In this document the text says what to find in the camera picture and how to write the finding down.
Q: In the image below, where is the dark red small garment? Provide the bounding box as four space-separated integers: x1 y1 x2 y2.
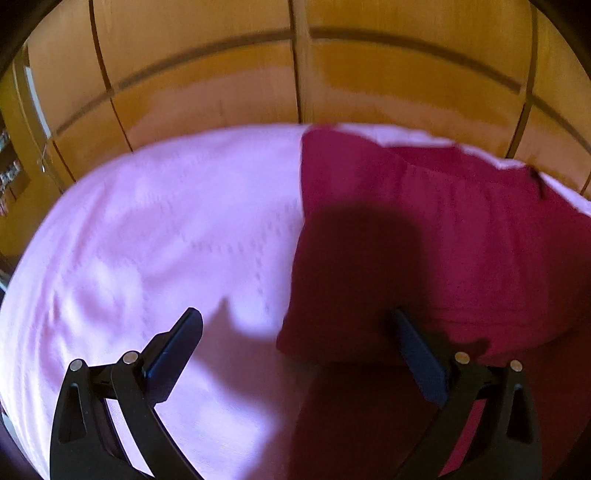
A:
276 128 590 479

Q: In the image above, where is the pink quilted bedspread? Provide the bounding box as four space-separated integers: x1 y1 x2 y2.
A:
1 124 590 479

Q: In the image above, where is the wooden shelf with items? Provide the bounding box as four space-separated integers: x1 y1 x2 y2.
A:
0 116 30 217

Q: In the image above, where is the wooden panelled wardrobe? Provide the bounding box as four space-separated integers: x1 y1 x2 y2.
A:
11 1 590 195

